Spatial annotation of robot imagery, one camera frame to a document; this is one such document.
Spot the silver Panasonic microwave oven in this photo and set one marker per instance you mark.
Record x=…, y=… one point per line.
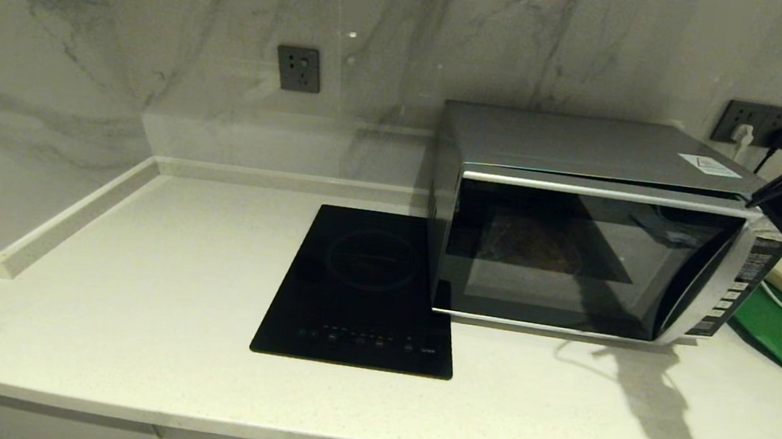
x=579, y=146

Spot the white power plug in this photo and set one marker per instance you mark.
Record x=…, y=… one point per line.
x=743, y=134

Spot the white sticker label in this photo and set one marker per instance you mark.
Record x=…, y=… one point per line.
x=709, y=165

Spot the black induction cooktop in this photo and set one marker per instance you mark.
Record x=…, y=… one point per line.
x=361, y=283

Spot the grey double wall socket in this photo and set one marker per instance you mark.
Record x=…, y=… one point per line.
x=731, y=110

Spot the grey single wall socket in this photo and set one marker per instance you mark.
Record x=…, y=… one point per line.
x=299, y=69

